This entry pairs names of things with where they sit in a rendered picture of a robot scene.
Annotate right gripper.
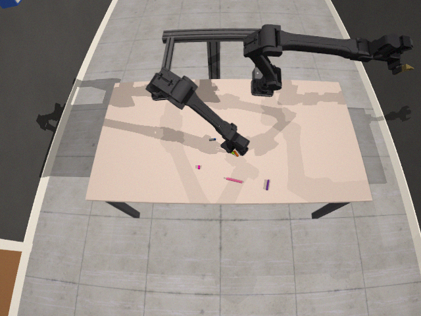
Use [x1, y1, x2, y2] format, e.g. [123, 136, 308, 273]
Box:
[220, 140, 235, 153]

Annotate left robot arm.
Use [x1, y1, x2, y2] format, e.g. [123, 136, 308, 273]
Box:
[243, 24, 413, 95]

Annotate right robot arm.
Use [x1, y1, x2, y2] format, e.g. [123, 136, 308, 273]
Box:
[146, 67, 250, 156]

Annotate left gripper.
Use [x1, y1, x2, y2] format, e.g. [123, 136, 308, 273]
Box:
[386, 59, 414, 75]

